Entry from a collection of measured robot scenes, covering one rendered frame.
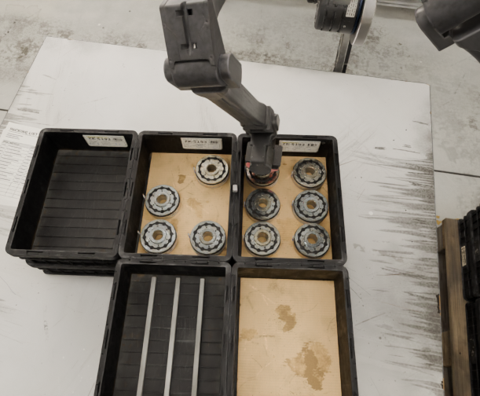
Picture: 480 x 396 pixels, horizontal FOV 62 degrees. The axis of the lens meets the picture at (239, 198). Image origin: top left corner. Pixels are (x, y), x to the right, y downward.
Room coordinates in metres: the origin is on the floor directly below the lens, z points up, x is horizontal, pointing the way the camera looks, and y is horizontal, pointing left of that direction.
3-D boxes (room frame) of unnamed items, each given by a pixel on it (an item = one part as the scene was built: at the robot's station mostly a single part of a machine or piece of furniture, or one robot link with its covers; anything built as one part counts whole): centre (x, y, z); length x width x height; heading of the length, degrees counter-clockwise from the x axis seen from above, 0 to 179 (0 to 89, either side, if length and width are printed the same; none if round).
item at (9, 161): (0.72, 0.80, 0.70); 0.33 x 0.23 x 0.01; 170
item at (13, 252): (0.50, 0.46, 0.92); 0.40 x 0.30 x 0.02; 178
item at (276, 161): (0.59, -0.07, 0.98); 0.10 x 0.07 x 0.07; 81
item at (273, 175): (0.59, -0.07, 0.86); 0.10 x 0.10 x 0.01
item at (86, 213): (0.50, 0.46, 0.87); 0.40 x 0.30 x 0.11; 178
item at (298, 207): (0.48, -0.21, 0.86); 0.10 x 0.10 x 0.01
